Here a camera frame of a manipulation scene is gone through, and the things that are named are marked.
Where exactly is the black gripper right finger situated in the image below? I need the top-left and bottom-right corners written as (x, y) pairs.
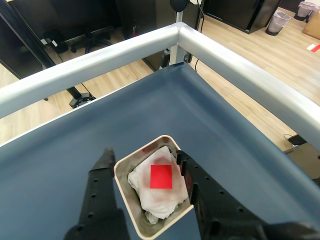
top-left (175, 149), bottom-right (274, 240)

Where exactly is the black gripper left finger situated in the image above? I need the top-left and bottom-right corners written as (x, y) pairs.
top-left (63, 146), bottom-right (130, 240)

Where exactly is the red cube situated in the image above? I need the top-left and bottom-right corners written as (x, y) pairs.
top-left (149, 164), bottom-right (174, 190)

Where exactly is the beige metal box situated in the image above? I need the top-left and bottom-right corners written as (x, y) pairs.
top-left (113, 134), bottom-right (195, 239)

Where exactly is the olive brown box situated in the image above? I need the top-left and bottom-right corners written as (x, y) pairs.
top-left (284, 142), bottom-right (320, 180)

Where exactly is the brown cardboard box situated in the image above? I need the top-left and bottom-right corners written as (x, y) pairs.
top-left (301, 16), bottom-right (320, 40)

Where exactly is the white tissue paper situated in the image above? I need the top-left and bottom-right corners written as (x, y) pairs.
top-left (127, 146), bottom-right (189, 225)

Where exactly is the black tripod base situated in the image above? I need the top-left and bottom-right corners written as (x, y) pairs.
top-left (66, 86), bottom-right (96, 110)

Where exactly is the black floor device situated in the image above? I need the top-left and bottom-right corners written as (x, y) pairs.
top-left (283, 133), bottom-right (308, 147)

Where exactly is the black office chair base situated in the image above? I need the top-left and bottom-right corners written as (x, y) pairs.
top-left (70, 29), bottom-right (113, 55)

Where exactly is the black and white power strip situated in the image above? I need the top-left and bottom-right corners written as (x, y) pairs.
top-left (41, 37), bottom-right (58, 48)

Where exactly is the black desk partition panel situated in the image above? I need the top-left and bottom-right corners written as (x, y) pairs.
top-left (0, 0), bottom-right (57, 80)

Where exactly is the black cabinet with red tag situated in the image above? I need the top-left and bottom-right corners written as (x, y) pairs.
top-left (114, 0), bottom-right (177, 73)

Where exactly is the black bin with clear bag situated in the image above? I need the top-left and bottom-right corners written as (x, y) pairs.
top-left (294, 1), bottom-right (317, 21)
top-left (265, 9), bottom-right (292, 36)

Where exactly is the long black cabinet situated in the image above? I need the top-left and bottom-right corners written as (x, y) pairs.
top-left (202, 0), bottom-right (283, 35)

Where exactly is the black oval device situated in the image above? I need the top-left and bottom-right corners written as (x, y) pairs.
top-left (169, 0), bottom-right (190, 12)

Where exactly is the silver metal table rail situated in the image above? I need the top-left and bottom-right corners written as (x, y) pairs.
top-left (0, 21), bottom-right (320, 136)

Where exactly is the silver metal post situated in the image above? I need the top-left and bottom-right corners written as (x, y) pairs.
top-left (174, 11), bottom-right (186, 65)

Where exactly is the black hanging cable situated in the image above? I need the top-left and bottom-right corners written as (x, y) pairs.
top-left (194, 0), bottom-right (205, 33)

